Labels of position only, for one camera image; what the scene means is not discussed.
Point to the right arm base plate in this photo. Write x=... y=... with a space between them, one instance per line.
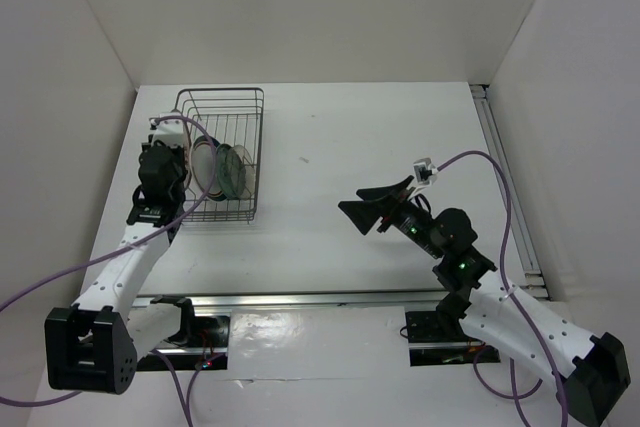
x=432 y=343

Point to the clear glass plate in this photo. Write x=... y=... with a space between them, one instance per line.
x=250 y=172

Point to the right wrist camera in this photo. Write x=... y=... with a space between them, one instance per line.
x=425 y=171

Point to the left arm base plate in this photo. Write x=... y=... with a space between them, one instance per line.
x=206 y=348

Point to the orange sunburst plate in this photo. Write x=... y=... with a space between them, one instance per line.
x=187 y=155

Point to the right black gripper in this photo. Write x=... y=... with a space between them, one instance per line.
x=365 y=213

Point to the green red rimmed plate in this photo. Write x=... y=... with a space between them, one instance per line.
x=203 y=163

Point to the grey wire dish rack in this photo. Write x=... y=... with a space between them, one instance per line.
x=231 y=116

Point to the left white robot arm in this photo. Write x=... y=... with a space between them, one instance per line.
x=95 y=344

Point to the blue patterned plate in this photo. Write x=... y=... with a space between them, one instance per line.
x=230 y=172

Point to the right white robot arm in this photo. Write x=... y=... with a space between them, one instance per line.
x=592 y=370

